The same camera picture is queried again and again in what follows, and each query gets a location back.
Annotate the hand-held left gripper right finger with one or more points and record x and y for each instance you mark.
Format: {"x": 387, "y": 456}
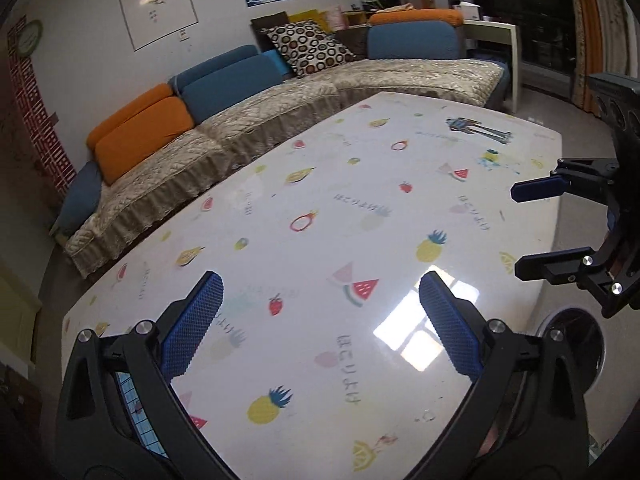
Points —
{"x": 450, "y": 325}

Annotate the red wall decoration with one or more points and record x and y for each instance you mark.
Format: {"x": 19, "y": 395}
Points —
{"x": 45, "y": 135}

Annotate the grey round waste bin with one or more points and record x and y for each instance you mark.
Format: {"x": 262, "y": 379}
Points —
{"x": 580, "y": 340}

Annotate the blue back cushion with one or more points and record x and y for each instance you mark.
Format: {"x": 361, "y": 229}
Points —
{"x": 230, "y": 90}
{"x": 215, "y": 62}

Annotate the wide blue backrest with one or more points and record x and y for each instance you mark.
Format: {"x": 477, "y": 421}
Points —
{"x": 415, "y": 42}

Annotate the blue checked cloth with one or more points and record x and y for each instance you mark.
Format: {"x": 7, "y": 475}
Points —
{"x": 142, "y": 420}

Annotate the sofa with beige quilted cover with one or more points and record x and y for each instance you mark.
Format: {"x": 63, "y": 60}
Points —
{"x": 250, "y": 110}

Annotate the white fish wall poster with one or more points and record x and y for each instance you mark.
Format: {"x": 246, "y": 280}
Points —
{"x": 160, "y": 10}

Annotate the dark brown cushion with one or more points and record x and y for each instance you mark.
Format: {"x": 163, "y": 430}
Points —
{"x": 355, "y": 42}

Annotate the circle patterned cushion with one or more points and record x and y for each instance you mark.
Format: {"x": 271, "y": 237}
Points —
{"x": 310, "y": 47}

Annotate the dark glass window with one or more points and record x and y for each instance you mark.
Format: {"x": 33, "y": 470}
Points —
{"x": 525, "y": 35}

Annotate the blue end cushion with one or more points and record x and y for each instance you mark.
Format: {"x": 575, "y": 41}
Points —
{"x": 80, "y": 200}

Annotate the small light blue cushion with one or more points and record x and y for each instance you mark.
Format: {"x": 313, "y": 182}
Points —
{"x": 277, "y": 62}

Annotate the green wall clock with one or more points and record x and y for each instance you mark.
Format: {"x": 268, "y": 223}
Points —
{"x": 30, "y": 37}

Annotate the long orange bolster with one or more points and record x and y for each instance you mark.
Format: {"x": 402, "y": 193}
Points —
{"x": 415, "y": 16}

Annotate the beige patterned curtain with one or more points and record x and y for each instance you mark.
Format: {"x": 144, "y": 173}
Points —
{"x": 612, "y": 35}

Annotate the pink cushion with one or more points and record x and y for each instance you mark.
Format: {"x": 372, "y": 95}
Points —
{"x": 335, "y": 17}

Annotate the fruit print table cover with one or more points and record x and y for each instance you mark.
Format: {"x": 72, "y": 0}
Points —
{"x": 300, "y": 260}

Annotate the white box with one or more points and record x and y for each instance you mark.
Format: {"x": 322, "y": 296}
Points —
{"x": 471, "y": 11}

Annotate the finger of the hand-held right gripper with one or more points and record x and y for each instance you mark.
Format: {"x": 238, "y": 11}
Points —
{"x": 555, "y": 267}
{"x": 537, "y": 190}

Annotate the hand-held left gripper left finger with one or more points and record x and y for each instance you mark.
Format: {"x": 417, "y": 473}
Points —
{"x": 192, "y": 325}

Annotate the orange cushion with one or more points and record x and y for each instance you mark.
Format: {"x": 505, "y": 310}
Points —
{"x": 145, "y": 140}
{"x": 130, "y": 110}

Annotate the white desk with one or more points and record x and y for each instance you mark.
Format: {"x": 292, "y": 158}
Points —
{"x": 492, "y": 27}

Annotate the yellow cushion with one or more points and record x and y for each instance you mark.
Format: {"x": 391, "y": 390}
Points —
{"x": 307, "y": 16}

